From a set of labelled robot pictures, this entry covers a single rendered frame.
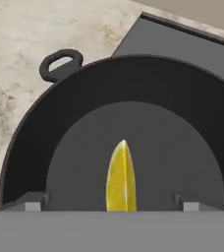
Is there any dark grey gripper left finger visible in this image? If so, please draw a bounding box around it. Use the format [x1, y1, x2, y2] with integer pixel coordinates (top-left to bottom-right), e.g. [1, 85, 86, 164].
[0, 191, 52, 213]

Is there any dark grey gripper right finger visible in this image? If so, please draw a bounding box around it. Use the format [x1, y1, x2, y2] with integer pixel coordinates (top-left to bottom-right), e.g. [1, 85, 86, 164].
[172, 191, 224, 213]

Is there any yellow lemon wedge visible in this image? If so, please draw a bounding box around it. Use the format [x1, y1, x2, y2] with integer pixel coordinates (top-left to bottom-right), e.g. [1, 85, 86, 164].
[105, 139, 138, 213]

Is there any dark grey hob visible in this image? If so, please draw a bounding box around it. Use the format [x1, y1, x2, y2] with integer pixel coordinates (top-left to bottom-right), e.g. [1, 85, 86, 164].
[111, 11, 224, 91]

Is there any black pot with loop handle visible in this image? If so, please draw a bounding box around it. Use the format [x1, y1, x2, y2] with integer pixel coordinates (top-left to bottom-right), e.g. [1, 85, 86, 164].
[0, 48, 224, 212]

